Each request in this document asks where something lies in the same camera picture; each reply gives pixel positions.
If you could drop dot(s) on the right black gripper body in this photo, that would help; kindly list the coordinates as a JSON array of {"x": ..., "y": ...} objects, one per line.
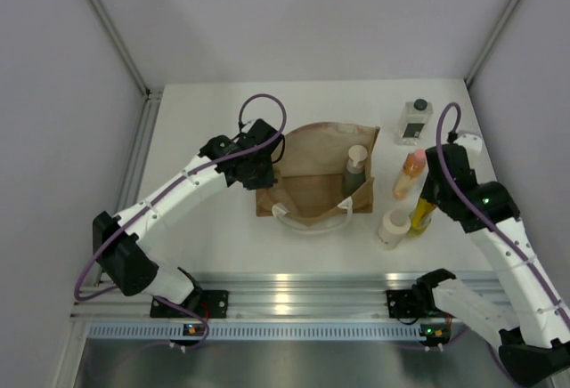
[{"x": 432, "y": 193}]

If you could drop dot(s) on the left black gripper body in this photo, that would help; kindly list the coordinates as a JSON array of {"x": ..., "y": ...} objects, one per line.
[{"x": 263, "y": 175}]

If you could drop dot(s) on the yellow bottle red cap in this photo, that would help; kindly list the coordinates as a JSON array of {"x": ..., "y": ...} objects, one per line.
[{"x": 420, "y": 218}]

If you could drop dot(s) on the orange bottle pink cap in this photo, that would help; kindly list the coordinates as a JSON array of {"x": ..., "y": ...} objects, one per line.
[{"x": 412, "y": 169}]

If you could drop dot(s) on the round white jar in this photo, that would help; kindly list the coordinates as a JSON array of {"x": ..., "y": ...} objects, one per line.
[{"x": 394, "y": 226}]

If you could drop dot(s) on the brown canvas tote bag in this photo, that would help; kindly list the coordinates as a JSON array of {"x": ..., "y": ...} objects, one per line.
[{"x": 309, "y": 175}]

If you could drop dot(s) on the clear bottle black cap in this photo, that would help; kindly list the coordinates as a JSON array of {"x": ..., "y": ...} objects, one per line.
[{"x": 412, "y": 123}]

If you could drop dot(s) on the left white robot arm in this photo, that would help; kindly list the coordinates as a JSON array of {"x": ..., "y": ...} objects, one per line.
[{"x": 123, "y": 243}]

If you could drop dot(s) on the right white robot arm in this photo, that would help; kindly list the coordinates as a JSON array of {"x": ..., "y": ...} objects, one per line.
[{"x": 532, "y": 336}]

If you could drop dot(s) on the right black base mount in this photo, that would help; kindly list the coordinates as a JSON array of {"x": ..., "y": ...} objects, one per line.
[{"x": 405, "y": 304}]

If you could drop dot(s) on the aluminium mounting rail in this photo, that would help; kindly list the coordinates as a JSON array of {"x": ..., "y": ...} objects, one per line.
[{"x": 283, "y": 297}]

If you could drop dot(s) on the slotted grey cable duct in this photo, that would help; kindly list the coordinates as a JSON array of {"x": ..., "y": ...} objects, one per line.
[{"x": 223, "y": 331}]

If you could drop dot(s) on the right aluminium frame post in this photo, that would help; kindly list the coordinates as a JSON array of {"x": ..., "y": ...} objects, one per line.
[{"x": 507, "y": 13}]

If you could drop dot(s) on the aluminium frame post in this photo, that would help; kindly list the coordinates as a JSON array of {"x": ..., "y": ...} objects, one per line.
[
  {"x": 118, "y": 44},
  {"x": 507, "y": 13}
]

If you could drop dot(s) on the left aluminium frame post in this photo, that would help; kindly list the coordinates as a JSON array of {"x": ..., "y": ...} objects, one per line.
[{"x": 118, "y": 44}]

